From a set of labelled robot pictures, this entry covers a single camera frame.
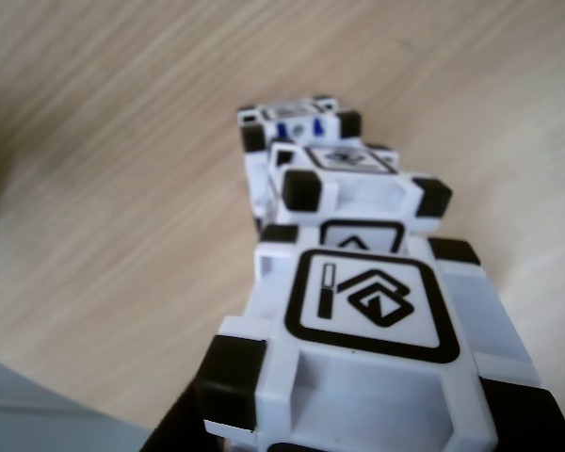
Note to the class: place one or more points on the white cube lightning symbol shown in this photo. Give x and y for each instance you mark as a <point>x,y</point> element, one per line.
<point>372,193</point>

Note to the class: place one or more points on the white cube layered diamond symbol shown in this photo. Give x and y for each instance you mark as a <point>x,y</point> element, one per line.
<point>367,301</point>

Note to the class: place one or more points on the white cube paperclip symbol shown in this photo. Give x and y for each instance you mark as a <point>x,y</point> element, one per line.
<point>301,127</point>

